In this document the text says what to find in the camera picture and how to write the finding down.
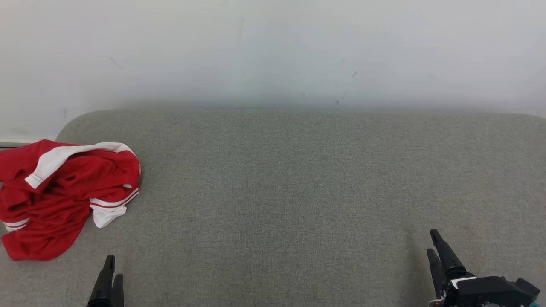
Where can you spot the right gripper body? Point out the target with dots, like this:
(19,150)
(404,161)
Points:
(451,294)

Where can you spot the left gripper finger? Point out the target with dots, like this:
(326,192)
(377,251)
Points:
(118,294)
(102,290)

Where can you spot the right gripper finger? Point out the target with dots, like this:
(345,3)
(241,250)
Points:
(436,273)
(450,260)

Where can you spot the red shirt with white sleeves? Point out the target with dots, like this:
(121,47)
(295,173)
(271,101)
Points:
(42,230)

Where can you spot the white wall baseboard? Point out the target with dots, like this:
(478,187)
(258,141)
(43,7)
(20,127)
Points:
(17,142)

